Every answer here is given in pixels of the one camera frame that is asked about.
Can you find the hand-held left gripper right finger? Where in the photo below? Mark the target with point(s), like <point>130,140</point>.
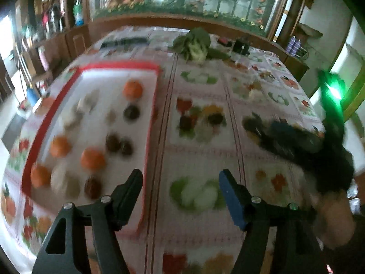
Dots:
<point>232,198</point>

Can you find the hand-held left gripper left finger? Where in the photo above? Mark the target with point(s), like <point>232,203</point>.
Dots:
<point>129,189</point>

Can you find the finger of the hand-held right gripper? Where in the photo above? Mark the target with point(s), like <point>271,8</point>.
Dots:
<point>285,131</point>
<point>265,139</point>

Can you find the dark round fruit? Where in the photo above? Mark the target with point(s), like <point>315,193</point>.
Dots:
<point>92,187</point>
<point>131,112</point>
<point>127,148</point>
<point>112,142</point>

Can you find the orange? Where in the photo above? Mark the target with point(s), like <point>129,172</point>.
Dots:
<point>40,175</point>
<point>92,159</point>
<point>60,146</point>
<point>132,89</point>

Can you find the pale round fruit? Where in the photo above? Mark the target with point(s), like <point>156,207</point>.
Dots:
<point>71,118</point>
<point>59,175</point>
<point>85,102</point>

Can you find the red rimmed white tray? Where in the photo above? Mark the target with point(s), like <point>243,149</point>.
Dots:
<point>99,80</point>

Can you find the person's right hand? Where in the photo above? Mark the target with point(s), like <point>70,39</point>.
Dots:
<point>333,219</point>

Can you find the fruit print tablecloth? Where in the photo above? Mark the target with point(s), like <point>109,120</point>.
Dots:
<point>199,157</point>

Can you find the wooden chair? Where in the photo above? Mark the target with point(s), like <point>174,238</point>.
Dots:
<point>355,100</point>

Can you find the small black box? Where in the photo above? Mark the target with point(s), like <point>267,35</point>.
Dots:
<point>241,46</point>

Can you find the leafy green vegetable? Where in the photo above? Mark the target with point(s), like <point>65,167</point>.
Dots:
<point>194,47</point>

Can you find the dark wooden stool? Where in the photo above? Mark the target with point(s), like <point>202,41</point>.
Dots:
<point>14,131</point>

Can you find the blue water bottle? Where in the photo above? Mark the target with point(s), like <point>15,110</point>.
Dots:
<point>32,97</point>

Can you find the black remote control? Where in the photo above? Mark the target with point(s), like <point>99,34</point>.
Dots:
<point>125,42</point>

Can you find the pink thermos flask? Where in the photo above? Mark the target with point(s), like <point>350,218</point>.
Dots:
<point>43,59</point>

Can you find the wooden shelf unit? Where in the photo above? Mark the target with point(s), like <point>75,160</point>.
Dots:
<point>77,40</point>

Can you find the green plastic bottle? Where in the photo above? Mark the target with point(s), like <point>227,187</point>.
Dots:
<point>78,13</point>

